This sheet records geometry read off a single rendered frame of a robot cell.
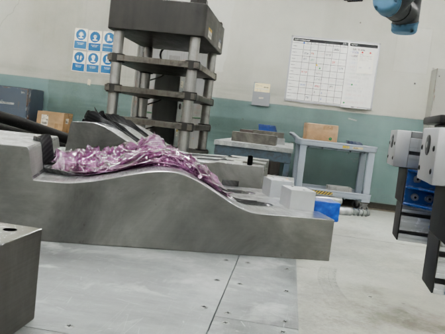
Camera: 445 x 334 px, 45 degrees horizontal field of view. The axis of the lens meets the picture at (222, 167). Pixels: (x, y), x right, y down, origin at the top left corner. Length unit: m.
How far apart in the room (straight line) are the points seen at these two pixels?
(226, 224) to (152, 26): 4.54
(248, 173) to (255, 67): 6.64
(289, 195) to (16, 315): 0.44
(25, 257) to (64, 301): 0.09
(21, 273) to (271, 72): 7.24
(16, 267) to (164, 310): 0.14
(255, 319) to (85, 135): 0.65
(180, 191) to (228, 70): 7.00
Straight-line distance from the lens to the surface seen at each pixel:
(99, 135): 1.04
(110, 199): 0.65
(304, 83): 7.55
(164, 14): 5.14
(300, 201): 0.75
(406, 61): 7.74
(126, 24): 5.22
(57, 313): 0.45
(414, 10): 1.66
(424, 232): 1.40
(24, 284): 0.41
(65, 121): 7.85
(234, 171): 0.98
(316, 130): 6.95
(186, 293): 0.52
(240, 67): 7.62
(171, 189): 0.65
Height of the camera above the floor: 0.96
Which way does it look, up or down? 5 degrees down
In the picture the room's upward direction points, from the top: 7 degrees clockwise
